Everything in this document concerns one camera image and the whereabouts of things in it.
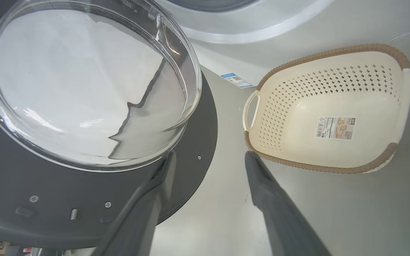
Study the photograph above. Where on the blue energy label sticker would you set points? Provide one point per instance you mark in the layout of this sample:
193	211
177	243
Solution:
237	80

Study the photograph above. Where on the dark grey washing machine door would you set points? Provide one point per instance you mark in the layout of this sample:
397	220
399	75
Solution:
12	185

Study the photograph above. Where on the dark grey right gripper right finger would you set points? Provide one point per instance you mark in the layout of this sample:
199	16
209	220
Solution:
283	227

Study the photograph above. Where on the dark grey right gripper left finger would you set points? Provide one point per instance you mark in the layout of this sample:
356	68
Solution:
137	227

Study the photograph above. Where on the white washing machine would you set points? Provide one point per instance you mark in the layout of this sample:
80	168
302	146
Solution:
279	53

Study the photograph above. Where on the white product label sticker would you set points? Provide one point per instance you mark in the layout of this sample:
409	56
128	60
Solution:
335	128

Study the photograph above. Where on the cream plastic laundry basket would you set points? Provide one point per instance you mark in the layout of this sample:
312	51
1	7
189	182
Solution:
297	149

